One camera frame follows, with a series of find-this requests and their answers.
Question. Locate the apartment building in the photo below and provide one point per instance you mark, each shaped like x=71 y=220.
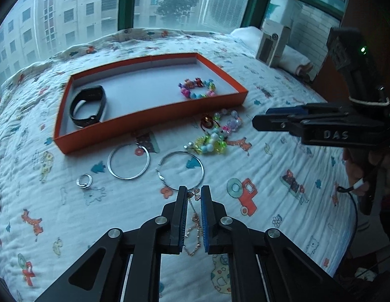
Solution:
x=56 y=15

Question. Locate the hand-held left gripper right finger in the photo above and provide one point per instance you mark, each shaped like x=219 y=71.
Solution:
x=203 y=217

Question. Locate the white cardboard box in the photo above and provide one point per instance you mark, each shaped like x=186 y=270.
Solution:
x=270 y=44

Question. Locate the green window frame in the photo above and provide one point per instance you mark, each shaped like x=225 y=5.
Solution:
x=125 y=0

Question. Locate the person's right hand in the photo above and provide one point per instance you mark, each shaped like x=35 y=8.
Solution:
x=354 y=166

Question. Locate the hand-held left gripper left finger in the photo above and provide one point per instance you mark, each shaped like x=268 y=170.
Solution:
x=182 y=214

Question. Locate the pearl stud earring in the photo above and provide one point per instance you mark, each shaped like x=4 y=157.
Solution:
x=189 y=145

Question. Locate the white cartoon printed blanket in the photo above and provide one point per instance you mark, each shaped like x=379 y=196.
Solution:
x=72 y=226

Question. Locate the tree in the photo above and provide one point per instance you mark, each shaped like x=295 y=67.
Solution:
x=176 y=4

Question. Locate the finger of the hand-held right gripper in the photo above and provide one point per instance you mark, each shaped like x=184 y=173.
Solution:
x=270 y=122
x=286 y=110

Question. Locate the silver hoop earring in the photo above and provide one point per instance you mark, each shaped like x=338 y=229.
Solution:
x=202 y=170
x=110 y=168

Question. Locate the orange shallow cardboard box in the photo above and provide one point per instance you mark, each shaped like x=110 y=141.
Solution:
x=144 y=81

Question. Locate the white pillow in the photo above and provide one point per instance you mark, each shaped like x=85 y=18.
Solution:
x=295 y=56

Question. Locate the black wristband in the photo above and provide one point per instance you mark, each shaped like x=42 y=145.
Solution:
x=99 y=107

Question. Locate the white louvered outdoor unit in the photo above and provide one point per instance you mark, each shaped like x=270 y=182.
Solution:
x=225 y=3

